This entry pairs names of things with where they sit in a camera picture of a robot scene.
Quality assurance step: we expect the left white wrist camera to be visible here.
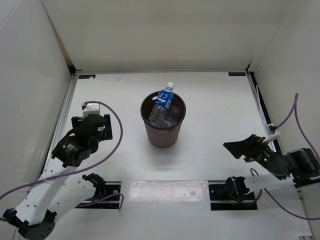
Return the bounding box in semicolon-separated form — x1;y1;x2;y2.
81;103;101;118

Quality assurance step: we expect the brown plastic bin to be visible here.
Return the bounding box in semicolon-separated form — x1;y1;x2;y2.
140;91;187;149

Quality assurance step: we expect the left aluminium frame rail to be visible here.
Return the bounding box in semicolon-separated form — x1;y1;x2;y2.
39;60;77;177

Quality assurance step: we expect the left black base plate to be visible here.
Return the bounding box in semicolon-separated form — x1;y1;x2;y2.
75;181;124;210

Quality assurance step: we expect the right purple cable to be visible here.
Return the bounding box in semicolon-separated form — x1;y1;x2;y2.
249;92;320;221

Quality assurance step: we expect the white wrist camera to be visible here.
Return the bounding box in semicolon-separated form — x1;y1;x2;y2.
81;103;101;118
263;123;281;145

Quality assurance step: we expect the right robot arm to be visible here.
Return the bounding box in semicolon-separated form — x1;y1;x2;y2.
223;134;320;202

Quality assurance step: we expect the blue rail label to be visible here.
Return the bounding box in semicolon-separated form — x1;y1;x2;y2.
228;72;247;77
78;74;96;79

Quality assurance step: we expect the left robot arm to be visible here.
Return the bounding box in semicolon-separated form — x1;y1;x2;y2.
3;114;113;240

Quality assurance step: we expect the right black frame rail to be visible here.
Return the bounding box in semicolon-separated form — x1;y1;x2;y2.
245;63;283;156

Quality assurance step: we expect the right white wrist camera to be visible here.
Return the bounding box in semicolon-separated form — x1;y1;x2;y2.
263;123;281;145

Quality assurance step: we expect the clear bottle orange blue label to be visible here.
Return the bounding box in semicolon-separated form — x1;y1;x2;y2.
160;104;183;128

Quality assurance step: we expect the left blue rail label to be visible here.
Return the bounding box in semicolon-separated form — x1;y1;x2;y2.
78;74;96;79

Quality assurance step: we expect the right blue rail label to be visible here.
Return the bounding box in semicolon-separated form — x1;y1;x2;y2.
228;72;247;77

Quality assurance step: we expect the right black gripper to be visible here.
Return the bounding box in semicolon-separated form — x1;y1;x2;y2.
223;134;273;170

